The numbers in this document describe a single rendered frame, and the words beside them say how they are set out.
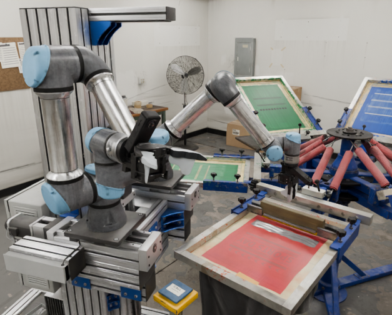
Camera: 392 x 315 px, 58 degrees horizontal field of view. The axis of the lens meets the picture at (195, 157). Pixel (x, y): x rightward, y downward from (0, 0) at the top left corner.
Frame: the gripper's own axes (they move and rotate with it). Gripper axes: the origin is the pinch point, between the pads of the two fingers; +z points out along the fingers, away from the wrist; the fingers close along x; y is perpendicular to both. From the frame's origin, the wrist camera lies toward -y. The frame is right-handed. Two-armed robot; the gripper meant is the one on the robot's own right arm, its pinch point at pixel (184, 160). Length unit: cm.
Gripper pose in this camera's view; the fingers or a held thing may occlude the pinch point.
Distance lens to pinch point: 74.4
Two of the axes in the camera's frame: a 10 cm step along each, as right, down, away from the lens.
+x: -6.8, 1.0, -7.2
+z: 7.2, 2.2, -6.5
